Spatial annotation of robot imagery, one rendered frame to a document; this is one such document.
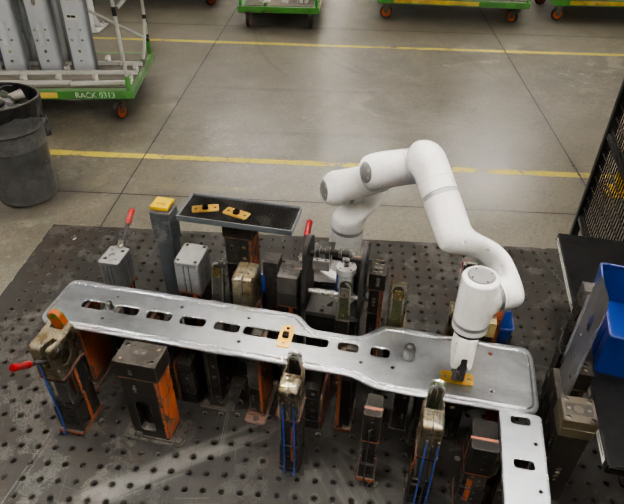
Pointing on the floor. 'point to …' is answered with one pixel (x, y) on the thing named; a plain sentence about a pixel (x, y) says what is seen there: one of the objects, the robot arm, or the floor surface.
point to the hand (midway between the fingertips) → (458, 370)
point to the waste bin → (15, 142)
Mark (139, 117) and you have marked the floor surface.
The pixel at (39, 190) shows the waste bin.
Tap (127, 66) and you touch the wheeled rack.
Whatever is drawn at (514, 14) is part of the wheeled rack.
